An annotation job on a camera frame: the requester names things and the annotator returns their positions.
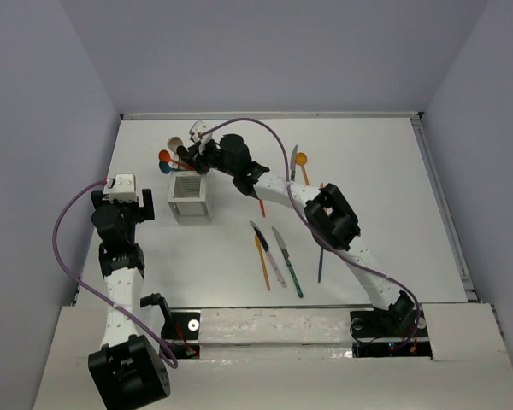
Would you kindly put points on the steel knife pink handle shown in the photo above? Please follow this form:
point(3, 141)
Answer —
point(268, 253)

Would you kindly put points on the steel knife dark handle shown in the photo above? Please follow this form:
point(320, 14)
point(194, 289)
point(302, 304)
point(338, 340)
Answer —
point(293, 164)

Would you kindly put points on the aluminium rail right edge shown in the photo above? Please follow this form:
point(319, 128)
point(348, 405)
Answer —
point(444, 210)

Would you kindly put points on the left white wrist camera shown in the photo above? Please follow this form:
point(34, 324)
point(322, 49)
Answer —
point(121, 188)

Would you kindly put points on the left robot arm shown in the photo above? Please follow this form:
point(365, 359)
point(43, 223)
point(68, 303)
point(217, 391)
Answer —
point(127, 370)

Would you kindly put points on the white two-compartment utensil caddy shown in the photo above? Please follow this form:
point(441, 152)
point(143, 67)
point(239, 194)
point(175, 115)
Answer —
point(190, 196)

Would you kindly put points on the blue plastic spoon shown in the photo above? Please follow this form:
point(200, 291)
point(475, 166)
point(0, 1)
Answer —
point(165, 168)

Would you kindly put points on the aluminium rail edge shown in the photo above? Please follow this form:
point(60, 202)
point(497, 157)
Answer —
point(267, 115)
point(444, 210)

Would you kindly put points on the aluminium rail back edge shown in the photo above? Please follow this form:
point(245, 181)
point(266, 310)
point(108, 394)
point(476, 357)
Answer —
point(267, 115)

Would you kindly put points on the red-orange plastic spoon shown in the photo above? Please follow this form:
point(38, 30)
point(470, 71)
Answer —
point(165, 156)

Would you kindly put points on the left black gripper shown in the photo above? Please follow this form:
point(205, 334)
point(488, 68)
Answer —
point(143, 213)

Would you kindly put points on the blue plastic knife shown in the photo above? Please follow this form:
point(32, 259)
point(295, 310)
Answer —
point(320, 265)

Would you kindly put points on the beige wooden spoon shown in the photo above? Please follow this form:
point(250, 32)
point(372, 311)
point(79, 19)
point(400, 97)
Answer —
point(174, 143)

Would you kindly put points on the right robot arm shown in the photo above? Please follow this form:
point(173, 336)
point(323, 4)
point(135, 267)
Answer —
point(326, 213)

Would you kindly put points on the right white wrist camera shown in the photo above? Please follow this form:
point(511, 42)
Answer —
point(199, 134)

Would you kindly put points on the yellow-orange plastic spoon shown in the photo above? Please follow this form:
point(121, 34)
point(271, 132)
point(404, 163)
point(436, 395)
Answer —
point(301, 160)

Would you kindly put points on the white foam front board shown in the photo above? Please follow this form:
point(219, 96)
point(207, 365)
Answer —
point(302, 359)

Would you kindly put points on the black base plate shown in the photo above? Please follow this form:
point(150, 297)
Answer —
point(182, 331)
point(371, 339)

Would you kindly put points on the orange plastic knife front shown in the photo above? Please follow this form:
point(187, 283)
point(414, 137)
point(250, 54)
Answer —
point(263, 263)

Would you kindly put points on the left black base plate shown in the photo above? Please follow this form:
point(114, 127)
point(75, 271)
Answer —
point(182, 331)

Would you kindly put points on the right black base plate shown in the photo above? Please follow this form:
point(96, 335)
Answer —
point(371, 339)

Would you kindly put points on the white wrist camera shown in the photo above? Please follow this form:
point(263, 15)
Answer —
point(121, 188)
point(199, 134)

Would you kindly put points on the red-orange plastic knife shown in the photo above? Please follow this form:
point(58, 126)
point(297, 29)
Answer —
point(262, 207)

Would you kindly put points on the steel knife green handle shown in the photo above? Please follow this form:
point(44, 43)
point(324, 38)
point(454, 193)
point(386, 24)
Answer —
point(286, 256)

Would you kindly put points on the dark brown wooden spoon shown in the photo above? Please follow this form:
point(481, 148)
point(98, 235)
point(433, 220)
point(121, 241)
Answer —
point(183, 153)

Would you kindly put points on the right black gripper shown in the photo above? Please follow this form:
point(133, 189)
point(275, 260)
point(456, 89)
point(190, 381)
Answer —
point(197, 159)

